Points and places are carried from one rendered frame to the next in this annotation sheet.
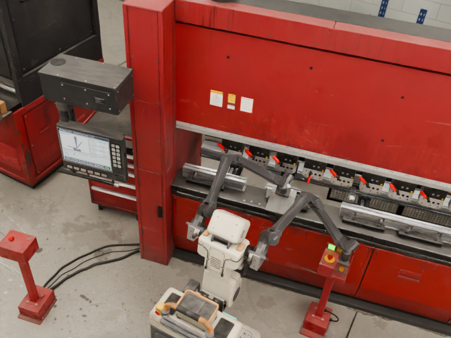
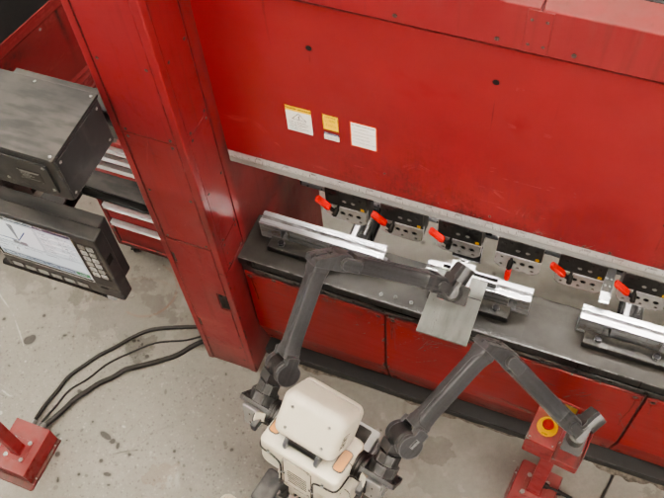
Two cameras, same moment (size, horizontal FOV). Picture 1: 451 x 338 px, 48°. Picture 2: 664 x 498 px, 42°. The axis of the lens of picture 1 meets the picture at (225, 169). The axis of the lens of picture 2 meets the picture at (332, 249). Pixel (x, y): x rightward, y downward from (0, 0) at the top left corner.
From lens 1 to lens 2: 123 cm
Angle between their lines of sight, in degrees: 19
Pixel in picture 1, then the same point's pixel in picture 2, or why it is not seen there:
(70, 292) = (83, 427)
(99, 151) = (61, 251)
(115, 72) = (56, 109)
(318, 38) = (507, 28)
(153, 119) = (170, 166)
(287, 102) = (450, 140)
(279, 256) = not seen: hidden behind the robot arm
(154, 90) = (157, 121)
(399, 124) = not seen: outside the picture
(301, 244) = (498, 372)
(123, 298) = (175, 439)
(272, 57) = (404, 55)
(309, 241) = not seen: hidden behind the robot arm
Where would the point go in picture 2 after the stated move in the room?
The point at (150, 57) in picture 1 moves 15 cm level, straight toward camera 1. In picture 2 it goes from (132, 62) to (128, 104)
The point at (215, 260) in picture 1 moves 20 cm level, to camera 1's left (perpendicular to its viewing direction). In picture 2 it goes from (296, 477) to (231, 470)
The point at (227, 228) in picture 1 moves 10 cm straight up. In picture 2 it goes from (311, 432) to (308, 419)
